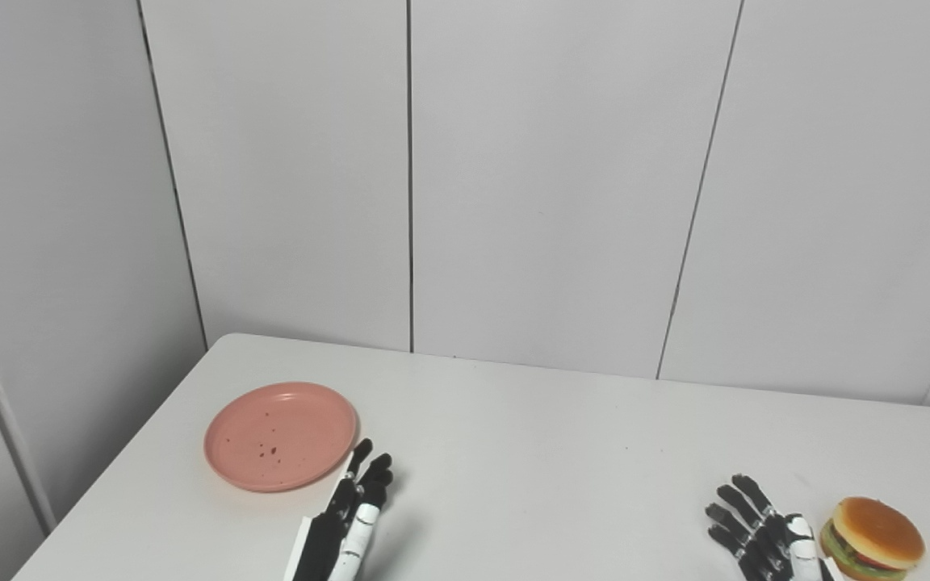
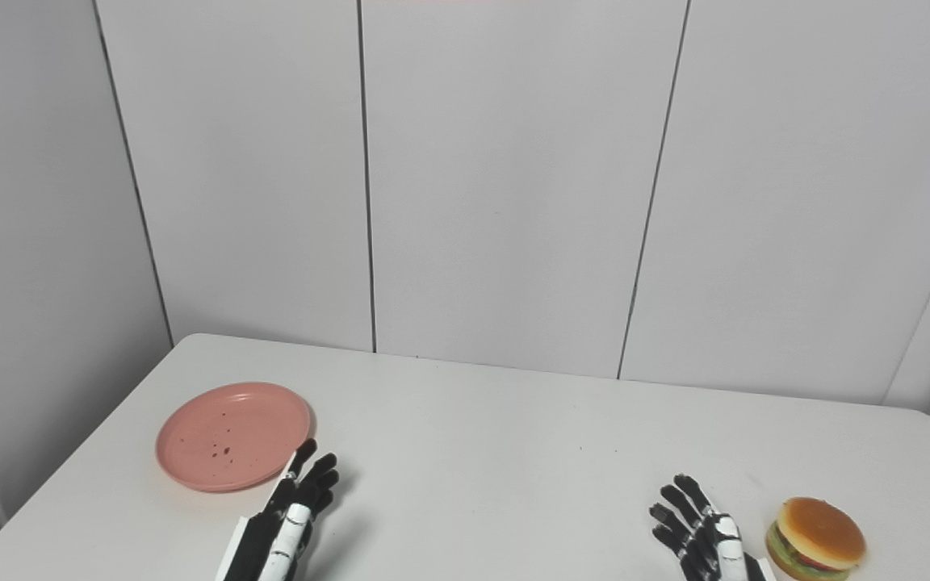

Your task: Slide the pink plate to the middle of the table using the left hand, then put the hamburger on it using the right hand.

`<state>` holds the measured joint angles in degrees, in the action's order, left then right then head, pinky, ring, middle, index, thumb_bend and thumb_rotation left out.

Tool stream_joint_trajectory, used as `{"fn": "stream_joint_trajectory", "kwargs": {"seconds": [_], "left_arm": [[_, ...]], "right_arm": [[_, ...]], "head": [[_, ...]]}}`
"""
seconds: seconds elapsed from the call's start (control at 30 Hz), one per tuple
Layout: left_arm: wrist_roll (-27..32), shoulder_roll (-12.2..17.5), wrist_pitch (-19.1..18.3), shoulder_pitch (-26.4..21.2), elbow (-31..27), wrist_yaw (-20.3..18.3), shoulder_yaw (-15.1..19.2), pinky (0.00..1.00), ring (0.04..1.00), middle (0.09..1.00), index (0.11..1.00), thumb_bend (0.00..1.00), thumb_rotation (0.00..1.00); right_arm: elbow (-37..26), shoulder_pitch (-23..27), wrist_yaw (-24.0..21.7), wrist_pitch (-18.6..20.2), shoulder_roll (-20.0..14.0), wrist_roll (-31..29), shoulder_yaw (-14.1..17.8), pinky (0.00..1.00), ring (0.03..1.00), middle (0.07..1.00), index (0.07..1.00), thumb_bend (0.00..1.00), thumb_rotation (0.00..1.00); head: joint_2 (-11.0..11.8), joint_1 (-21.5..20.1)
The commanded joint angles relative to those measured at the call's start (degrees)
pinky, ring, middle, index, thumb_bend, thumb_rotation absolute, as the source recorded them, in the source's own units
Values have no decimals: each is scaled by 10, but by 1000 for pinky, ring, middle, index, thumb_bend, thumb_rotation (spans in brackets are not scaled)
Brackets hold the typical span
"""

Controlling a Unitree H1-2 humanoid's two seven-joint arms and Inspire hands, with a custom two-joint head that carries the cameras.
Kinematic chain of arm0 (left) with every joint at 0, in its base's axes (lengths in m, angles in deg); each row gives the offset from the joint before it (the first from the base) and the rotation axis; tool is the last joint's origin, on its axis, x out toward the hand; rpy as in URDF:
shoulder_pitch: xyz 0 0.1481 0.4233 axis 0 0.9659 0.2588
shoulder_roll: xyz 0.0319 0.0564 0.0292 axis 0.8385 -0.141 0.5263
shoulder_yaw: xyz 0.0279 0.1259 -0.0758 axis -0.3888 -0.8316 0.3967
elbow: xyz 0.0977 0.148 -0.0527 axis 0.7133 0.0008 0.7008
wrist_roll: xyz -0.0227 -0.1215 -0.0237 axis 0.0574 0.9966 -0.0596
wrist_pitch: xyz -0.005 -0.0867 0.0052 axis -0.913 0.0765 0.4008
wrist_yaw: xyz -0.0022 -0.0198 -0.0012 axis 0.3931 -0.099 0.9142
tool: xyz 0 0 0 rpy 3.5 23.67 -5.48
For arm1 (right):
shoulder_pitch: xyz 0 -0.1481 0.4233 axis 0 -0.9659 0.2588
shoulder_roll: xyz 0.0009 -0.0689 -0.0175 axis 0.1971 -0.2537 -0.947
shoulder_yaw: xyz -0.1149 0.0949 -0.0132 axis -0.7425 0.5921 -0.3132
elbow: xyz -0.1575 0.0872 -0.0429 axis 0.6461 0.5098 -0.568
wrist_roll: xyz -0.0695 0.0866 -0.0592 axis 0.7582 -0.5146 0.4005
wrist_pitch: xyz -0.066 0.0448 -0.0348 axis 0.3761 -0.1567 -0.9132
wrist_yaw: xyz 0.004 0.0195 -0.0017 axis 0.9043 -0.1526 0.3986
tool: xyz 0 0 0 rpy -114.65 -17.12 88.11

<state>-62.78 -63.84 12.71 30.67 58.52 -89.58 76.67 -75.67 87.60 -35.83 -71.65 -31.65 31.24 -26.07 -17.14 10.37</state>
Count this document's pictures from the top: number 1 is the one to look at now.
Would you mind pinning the toy hamburger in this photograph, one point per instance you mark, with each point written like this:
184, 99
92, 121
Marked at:
877, 532

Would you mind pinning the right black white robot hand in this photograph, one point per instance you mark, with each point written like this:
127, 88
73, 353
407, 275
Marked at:
772, 545

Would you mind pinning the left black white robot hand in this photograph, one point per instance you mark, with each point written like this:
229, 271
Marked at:
324, 541

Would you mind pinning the pink round plate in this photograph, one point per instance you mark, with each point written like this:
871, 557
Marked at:
279, 436

